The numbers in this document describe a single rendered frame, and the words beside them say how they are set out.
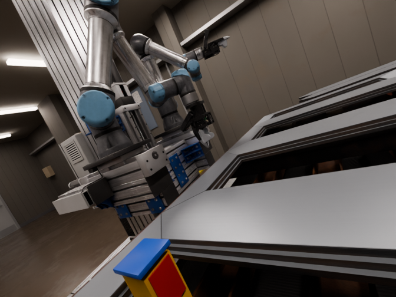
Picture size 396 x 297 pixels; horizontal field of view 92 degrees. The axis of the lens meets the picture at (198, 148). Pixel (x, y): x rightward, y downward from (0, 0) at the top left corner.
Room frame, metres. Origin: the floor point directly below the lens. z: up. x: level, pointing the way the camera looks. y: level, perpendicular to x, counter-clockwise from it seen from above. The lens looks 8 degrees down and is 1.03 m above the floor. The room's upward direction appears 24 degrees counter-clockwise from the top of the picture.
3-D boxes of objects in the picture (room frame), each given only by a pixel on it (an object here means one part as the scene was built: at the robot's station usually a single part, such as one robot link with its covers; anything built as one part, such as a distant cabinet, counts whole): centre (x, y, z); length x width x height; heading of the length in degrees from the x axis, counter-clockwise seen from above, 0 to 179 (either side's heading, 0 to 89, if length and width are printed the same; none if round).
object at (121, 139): (0.86, 0.34, 1.09); 0.15 x 0.15 x 0.10
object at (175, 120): (1.29, 0.08, 1.09); 0.15 x 0.15 x 0.10
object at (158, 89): (0.85, 0.04, 1.20); 0.11 x 0.11 x 0.08; 22
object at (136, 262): (0.25, 0.13, 0.88); 0.06 x 0.06 x 0.02; 54
